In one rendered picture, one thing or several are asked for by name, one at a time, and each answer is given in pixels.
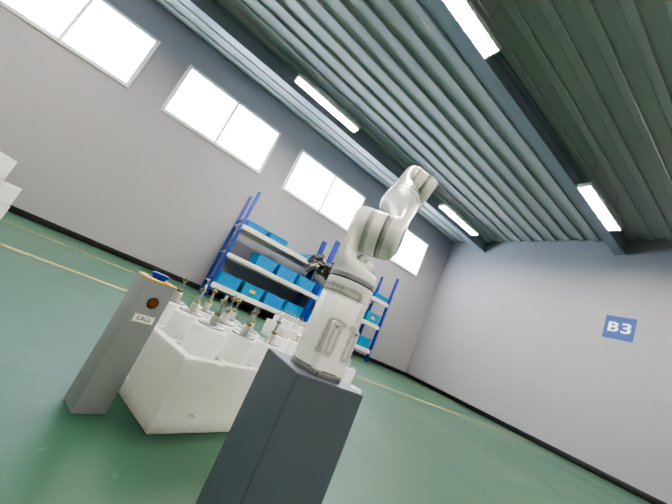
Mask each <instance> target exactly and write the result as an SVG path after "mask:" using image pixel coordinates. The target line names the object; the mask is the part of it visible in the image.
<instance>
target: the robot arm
mask: <svg viewBox="0 0 672 504"><path fill-rule="evenodd" d="M437 184H438V181H437V179H436V178H434V177H433V176H432V175H430V174H428V173H427V172H426V171H424V170H423V169H421V168H420V167H418V166H415V165H412V166H410V167H408V168H407V169H406V170H405V171H404V172H403V173H402V175H401V176H400V177H399V179H398V181H397V182H396V183H395V184H394V185H393V186H392V187H391V188H390V189H389V190H388V191H387V192H386V193H385V194H384V196H383V197H382V199H381V203H380V210H381V211H380V210H377V209H374V208H371V207H368V206H361V207H360V208H358V209H357V211H356V212H355V214H354V215H353V217H352V220H351V221H350V224H349V227H348V230H347V232H346V235H345V238H344V240H343V243H342V245H341V248H340V250H339V252H338V254H337V257H336V259H335V262H333V263H331V264H330V263H327V262H326V261H325V260H324V259H325V258H326V256H325V255H324V254H313V255H312V256H311V257H310V258H309V259H308V260H307V261H308V263H309V264H308V265H307V266H306V269H305V271H306V272H309V271H311V270H315V271H316V272H317V275H316V279H317V280H318V282H319V283H320V285H321V286H322V287H323V289H322V291H321V294H320V296H319V298H318V300H317V302H316V305H315V307H314V309H313V311H312V313H311V316H310V318H309V320H308V322H307V325H306V327H305V329H304V331H303V333H302V336H301V338H300V340H299V342H298V345H297V347H296V349H295V351H294V354H293V356H292V358H291V361H292V362H293V363H294V364H295V365H297V366H298V367H300V368H301V369H303V370H305V371H307V372H309V373H310V374H311V375H314V376H317V377H319V378H322V379H325V380H328V381H331V382H334V383H337V384H340V381H341V379H342V377H343V374H344V372H345V369H346V367H347V364H348V362H349V359H350V357H351V354H352V352H353V349H354V347H355V345H356V342H357V340H358V337H359V331H358V329H359V326H360V324H361V321H362V319H363V317H364V314H365V312H366V309H367V307H368V305H369V302H370V300H371V297H372V295H373V292H374V290H375V288H376V285H377V280H376V278H375V276H374V275H373V274H374V272H375V265H374V263H373V262H372V261H371V260H370V259H368V258H367V257H366V256H364V255H363V254H362V253H364V254H366V255H369V256H372V257H374V258H377V259H380V260H390V259H391V258H393V257H394V256H395V255H396V253H397V252H398V251H399V248H400V246H401V244H402V241H403V239H404V236H405V234H406V231H407V228H408V225H409V223H410V222H411V220H412V219H413V217H414V215H415V214H416V212H417V211H418V210H419V209H420V207H421V206H422V205H423V204H424V203H425V202H426V201H427V200H428V199H429V197H430V196H431V194H433V192H434V190H435V189H436V186H437ZM318 265H320V266H319V267H317V266H318ZM322 270H323V272H322Z"/></svg>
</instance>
